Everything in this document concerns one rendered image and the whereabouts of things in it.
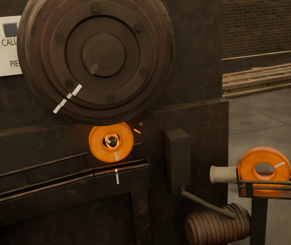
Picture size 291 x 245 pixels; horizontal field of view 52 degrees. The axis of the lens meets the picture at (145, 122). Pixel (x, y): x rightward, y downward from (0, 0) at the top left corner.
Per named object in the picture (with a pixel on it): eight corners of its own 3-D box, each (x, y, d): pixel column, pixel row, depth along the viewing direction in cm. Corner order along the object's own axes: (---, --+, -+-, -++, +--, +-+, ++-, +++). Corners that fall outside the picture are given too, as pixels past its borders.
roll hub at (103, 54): (167, 46, 89) (110, 118, 92) (92, -23, 79) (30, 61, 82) (173, 48, 84) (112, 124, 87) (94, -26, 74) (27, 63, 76)
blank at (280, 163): (257, 194, 102) (257, 200, 99) (230, 159, 102) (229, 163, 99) (300, 176, 94) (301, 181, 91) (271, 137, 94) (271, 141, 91)
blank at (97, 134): (82, 126, 101) (82, 129, 97) (126, 112, 103) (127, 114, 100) (96, 165, 106) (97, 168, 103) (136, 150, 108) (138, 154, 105)
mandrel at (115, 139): (102, 133, 114) (100, 123, 112) (114, 131, 115) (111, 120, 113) (107, 151, 98) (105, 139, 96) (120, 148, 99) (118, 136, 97)
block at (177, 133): (164, 183, 121) (160, 128, 112) (183, 179, 122) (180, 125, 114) (172, 198, 111) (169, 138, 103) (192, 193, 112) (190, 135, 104)
